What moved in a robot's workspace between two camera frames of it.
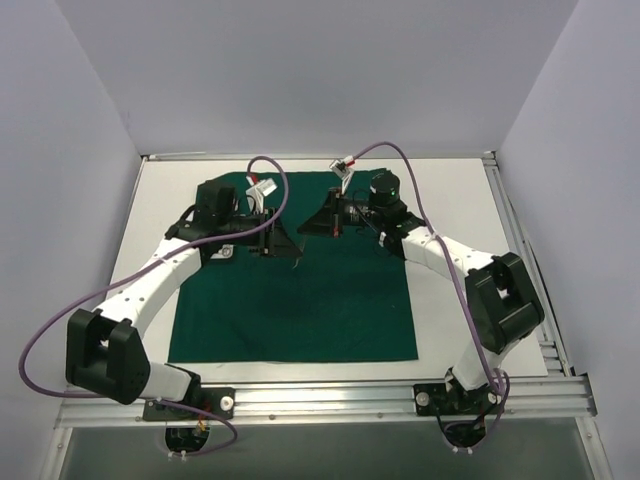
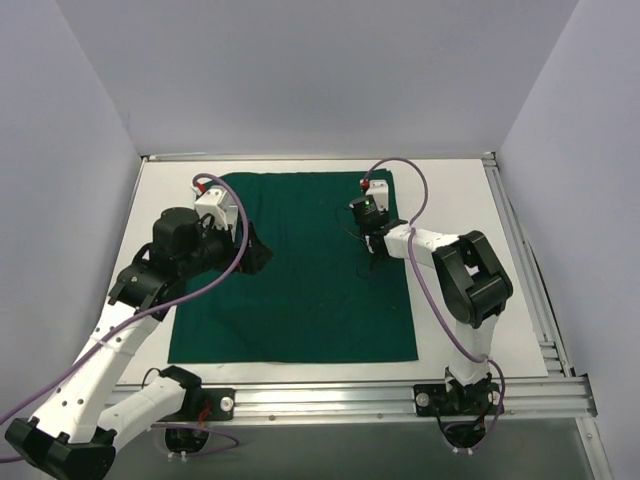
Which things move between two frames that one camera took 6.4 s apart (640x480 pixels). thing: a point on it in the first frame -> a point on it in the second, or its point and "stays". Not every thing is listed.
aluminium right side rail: (549, 339) stays
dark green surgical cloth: (346, 298) stays
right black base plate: (435, 399) stays
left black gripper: (271, 232) -> (245, 248)
